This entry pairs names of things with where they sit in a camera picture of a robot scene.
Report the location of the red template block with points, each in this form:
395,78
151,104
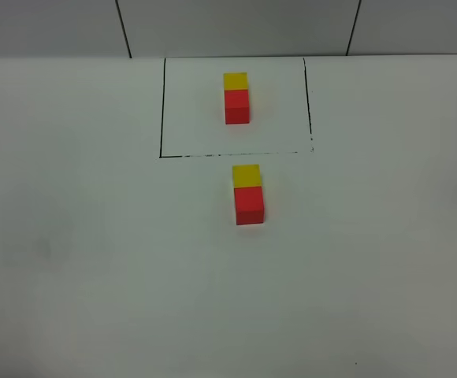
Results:
237,106

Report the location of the yellow template block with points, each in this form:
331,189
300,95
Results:
235,81

